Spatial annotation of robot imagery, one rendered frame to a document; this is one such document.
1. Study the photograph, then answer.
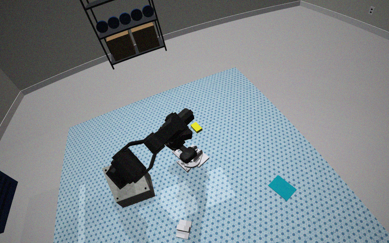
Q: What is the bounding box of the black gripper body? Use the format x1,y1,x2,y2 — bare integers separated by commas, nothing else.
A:
166,135,197,164

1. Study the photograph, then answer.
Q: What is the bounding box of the yellow flat block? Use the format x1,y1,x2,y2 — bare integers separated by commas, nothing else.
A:
191,122,203,133

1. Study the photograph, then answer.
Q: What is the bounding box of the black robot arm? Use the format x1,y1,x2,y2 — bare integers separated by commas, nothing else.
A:
106,108,194,189

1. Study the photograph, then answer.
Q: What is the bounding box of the teal flat rectangular plate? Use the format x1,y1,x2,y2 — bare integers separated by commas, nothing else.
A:
268,175,297,201

